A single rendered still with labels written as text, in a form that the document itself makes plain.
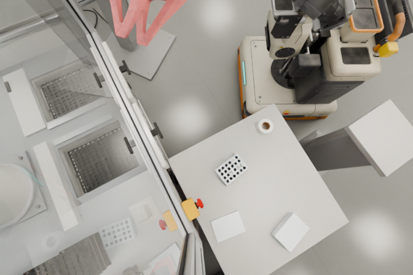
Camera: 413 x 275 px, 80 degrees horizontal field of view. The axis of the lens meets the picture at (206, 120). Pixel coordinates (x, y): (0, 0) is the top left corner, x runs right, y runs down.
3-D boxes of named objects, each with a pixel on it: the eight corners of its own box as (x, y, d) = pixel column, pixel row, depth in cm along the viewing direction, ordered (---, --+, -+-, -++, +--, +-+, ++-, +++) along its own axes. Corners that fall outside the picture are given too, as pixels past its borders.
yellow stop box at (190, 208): (192, 196, 100) (192, 196, 93) (201, 212, 98) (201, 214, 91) (181, 202, 99) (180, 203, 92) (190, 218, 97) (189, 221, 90)
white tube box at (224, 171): (235, 154, 113) (236, 153, 109) (247, 169, 111) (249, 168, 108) (214, 170, 110) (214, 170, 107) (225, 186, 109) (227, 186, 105)
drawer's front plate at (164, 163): (141, 109, 110) (135, 101, 99) (169, 167, 104) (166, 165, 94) (137, 111, 110) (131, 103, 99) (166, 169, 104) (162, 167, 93)
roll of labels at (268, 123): (260, 137, 115) (262, 135, 111) (253, 124, 117) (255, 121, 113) (273, 131, 116) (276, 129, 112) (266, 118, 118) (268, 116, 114)
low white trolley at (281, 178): (244, 134, 193) (274, 102, 120) (286, 207, 181) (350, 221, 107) (177, 169, 184) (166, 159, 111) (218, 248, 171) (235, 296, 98)
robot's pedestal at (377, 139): (317, 129, 197) (389, 96, 124) (340, 161, 191) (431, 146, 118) (287, 148, 192) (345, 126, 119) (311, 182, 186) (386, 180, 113)
